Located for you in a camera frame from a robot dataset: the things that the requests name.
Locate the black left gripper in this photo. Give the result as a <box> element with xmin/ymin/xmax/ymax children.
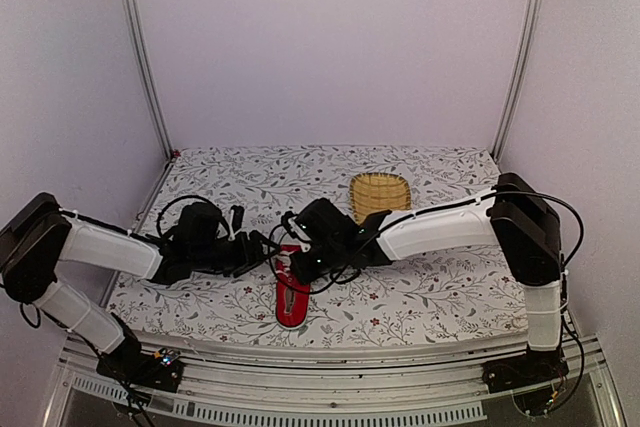
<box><xmin>191</xmin><ymin>230</ymin><xmax>282</xmax><ymax>278</ymax></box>

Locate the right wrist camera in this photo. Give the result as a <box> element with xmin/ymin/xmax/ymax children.
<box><xmin>280</xmin><ymin>211</ymin><xmax>311</xmax><ymax>252</ymax></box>

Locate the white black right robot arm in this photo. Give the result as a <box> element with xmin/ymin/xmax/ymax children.
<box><xmin>288</xmin><ymin>173</ymin><xmax>566</xmax><ymax>383</ymax></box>

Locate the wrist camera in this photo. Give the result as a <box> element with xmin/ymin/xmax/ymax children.
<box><xmin>280</xmin><ymin>211</ymin><xmax>311</xmax><ymax>252</ymax></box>
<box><xmin>228</xmin><ymin>205</ymin><xmax>245</xmax><ymax>242</ymax></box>

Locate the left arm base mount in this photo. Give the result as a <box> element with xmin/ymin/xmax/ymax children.
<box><xmin>96</xmin><ymin>349</ymin><xmax>185</xmax><ymax>393</ymax></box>

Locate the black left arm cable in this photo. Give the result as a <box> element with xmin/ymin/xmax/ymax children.
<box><xmin>156</xmin><ymin>195</ymin><xmax>234</xmax><ymax>241</ymax></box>

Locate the aluminium frame post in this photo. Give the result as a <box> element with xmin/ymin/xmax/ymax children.
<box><xmin>491</xmin><ymin>0</ymin><xmax>543</xmax><ymax>164</ymax></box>
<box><xmin>122</xmin><ymin>0</ymin><xmax>174</xmax><ymax>161</ymax></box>

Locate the white shoelace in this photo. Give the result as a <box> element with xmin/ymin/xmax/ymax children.
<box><xmin>275</xmin><ymin>227</ymin><xmax>310</xmax><ymax>281</ymax></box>

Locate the left aluminium frame post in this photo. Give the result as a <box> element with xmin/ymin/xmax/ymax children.
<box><xmin>122</xmin><ymin>0</ymin><xmax>174</xmax><ymax>161</ymax></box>

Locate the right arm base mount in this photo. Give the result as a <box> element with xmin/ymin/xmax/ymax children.
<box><xmin>482</xmin><ymin>347</ymin><xmax>569</xmax><ymax>417</ymax></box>

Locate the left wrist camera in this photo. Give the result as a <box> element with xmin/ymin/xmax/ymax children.
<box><xmin>228</xmin><ymin>205</ymin><xmax>245</xmax><ymax>242</ymax></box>

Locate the floral patterned table mat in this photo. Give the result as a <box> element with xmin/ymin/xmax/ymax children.
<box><xmin>107</xmin><ymin>145</ymin><xmax>571</xmax><ymax>349</ymax></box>

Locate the red canvas sneaker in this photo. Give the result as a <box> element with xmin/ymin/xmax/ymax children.
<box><xmin>275</xmin><ymin>262</ymin><xmax>310</xmax><ymax>330</ymax></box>

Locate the right aluminium frame post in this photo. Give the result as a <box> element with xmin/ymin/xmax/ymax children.
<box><xmin>491</xmin><ymin>0</ymin><xmax>543</xmax><ymax>164</ymax></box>

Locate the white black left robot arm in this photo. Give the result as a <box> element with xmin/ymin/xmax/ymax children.
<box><xmin>1</xmin><ymin>192</ymin><xmax>279</xmax><ymax>381</ymax></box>

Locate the aluminium front rail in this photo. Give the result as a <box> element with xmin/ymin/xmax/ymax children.
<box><xmin>43</xmin><ymin>335</ymin><xmax>627</xmax><ymax>426</ymax></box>

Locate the woven bamboo tray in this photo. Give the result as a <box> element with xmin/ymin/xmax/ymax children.
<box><xmin>349</xmin><ymin>173</ymin><xmax>412</xmax><ymax>224</ymax></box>

